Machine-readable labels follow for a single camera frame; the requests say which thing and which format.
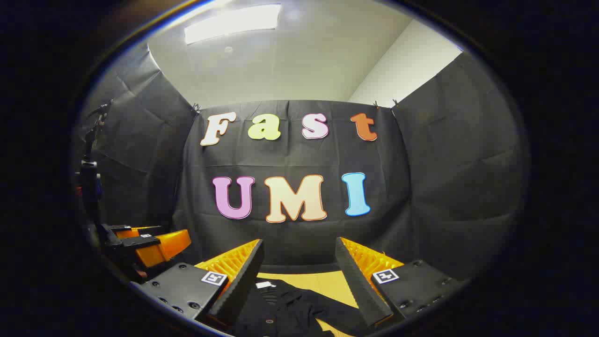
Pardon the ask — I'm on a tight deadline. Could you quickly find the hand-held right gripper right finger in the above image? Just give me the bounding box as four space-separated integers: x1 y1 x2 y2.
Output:
335 237 468 327

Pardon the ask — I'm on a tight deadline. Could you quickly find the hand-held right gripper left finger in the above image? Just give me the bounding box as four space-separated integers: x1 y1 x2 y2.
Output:
139 239 265 326

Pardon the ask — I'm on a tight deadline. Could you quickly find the black button-up shirt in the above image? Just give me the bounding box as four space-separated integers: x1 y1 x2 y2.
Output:
220 277 375 337

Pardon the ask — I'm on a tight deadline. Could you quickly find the dark stand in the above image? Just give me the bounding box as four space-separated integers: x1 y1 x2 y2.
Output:
83 99 114 162

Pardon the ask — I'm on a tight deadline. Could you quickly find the black backdrop cloth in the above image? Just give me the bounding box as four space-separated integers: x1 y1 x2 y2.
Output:
73 42 527 281

